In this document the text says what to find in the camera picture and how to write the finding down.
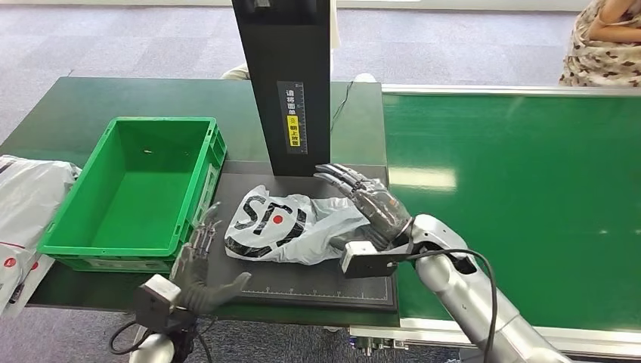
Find black weighing device with column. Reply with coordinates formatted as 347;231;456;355
200;0;398;312

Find thin black power cable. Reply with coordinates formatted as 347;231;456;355
329;81;355;135

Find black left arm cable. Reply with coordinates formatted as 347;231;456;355
108;319;152;357

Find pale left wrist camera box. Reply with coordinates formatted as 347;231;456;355
133;274;183;332

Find grey plastic mailer bag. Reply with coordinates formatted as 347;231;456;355
0;155;82;252

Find white package with black print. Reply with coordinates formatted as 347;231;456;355
224;185;373;266

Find dark green table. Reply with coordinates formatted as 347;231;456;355
0;76;400;330

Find person behind column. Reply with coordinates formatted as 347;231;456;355
221;0;377;84

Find green conveyor belt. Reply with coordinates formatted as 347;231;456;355
348;84;641;360

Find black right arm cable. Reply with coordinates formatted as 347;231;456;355
407;248;499;363

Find white mailer bag red dot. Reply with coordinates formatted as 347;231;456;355
0;243;55;318

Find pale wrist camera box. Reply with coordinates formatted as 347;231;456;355
133;274;183;332
339;240;403;280

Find black yellow label sticker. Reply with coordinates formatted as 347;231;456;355
277;81;308;155

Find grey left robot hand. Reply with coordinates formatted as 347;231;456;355
169;202;252;316

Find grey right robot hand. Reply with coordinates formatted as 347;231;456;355
314;163;414;252

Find green plastic basket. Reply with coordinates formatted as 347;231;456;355
36;116;228;275

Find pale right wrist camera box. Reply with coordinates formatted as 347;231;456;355
339;240;403;280

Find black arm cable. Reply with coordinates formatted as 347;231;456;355
108;319;152;357
407;248;499;363

